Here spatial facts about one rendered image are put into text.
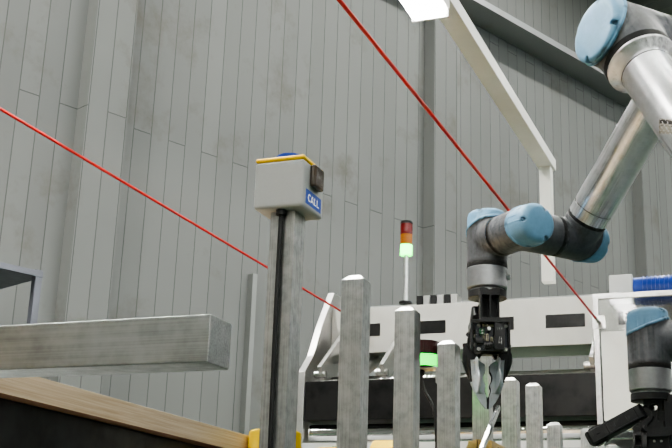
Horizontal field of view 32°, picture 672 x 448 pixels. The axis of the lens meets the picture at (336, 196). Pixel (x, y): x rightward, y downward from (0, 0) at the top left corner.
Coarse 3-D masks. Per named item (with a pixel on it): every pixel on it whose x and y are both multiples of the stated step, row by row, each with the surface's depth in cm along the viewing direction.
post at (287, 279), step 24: (288, 216) 152; (288, 240) 151; (288, 264) 150; (288, 288) 149; (288, 312) 148; (264, 336) 148; (288, 336) 147; (264, 360) 147; (288, 360) 146; (264, 384) 146; (288, 384) 145; (264, 408) 145; (288, 408) 144; (264, 432) 144; (288, 432) 144
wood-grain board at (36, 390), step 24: (0, 384) 124; (24, 384) 128; (48, 384) 132; (48, 408) 134; (72, 408) 136; (96, 408) 140; (120, 408) 145; (144, 408) 150; (168, 432) 156; (192, 432) 162; (216, 432) 168
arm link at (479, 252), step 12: (468, 216) 219; (480, 216) 216; (492, 216) 216; (468, 228) 218; (480, 228) 215; (468, 240) 217; (480, 240) 214; (468, 252) 217; (480, 252) 214; (492, 252) 213; (468, 264) 216; (480, 264) 217; (492, 264) 216; (504, 264) 215
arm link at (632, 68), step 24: (600, 0) 190; (624, 0) 189; (600, 24) 188; (624, 24) 186; (648, 24) 186; (576, 48) 193; (600, 48) 186; (624, 48) 184; (648, 48) 183; (624, 72) 185; (648, 72) 180; (648, 96) 178; (648, 120) 179
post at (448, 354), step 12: (444, 348) 218; (456, 348) 218; (444, 360) 218; (456, 360) 218; (444, 372) 217; (456, 372) 217; (444, 384) 216; (456, 384) 216; (444, 396) 216; (456, 396) 216; (444, 408) 215; (456, 408) 215; (444, 420) 214; (456, 420) 214; (444, 432) 213; (456, 432) 214; (444, 444) 213; (456, 444) 213
